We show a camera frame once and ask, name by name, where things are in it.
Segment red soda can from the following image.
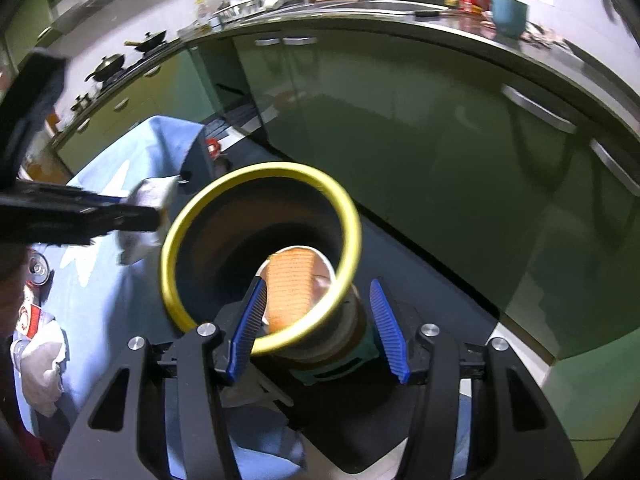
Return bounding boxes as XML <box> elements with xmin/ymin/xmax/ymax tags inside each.
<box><xmin>26</xmin><ymin>249</ymin><xmax>51</xmax><ymax>287</ymax></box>

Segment white wrapper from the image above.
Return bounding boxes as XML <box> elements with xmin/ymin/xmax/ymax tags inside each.
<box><xmin>117</xmin><ymin>176</ymin><xmax>179</xmax><ymax>266</ymax></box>

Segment white red yogurt bottle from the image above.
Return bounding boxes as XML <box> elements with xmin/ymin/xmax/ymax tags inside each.
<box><xmin>10</xmin><ymin>284</ymin><xmax>67</xmax><ymax>418</ymax></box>

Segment black bin with yellow rim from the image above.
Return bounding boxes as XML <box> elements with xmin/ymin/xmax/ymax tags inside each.
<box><xmin>160</xmin><ymin>162</ymin><xmax>362</xmax><ymax>356</ymax></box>

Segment blue patterned tablecloth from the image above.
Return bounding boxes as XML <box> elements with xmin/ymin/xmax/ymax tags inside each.
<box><xmin>13</xmin><ymin>114</ymin><xmax>306</xmax><ymax>480</ymax></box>

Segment small steel pot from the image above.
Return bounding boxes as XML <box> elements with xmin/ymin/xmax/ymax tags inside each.
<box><xmin>70</xmin><ymin>93</ymin><xmax>93</xmax><ymax>114</ymax></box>

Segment black lidded wok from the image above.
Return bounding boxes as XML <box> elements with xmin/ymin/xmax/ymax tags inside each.
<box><xmin>85</xmin><ymin>53</ymin><xmax>125</xmax><ymax>82</ymax></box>

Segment green lower cabinets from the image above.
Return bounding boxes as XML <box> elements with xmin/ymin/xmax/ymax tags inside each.
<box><xmin>54</xmin><ymin>19</ymin><xmax>639</xmax><ymax>359</ymax></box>

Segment white dish rack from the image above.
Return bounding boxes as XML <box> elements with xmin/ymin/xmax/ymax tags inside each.
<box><xmin>212</xmin><ymin>0</ymin><xmax>286</xmax><ymax>24</ymax></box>

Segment steel sink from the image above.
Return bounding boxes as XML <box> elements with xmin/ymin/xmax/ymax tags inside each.
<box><xmin>278</xmin><ymin>0</ymin><xmax>452</xmax><ymax>18</ymax></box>

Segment teal mug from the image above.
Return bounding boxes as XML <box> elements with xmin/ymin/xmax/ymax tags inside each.
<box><xmin>487</xmin><ymin>0</ymin><xmax>528</xmax><ymax>39</ymax></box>

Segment black wok with handle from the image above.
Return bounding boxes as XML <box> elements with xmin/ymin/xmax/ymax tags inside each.
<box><xmin>124</xmin><ymin>30</ymin><xmax>166</xmax><ymax>54</ymax></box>

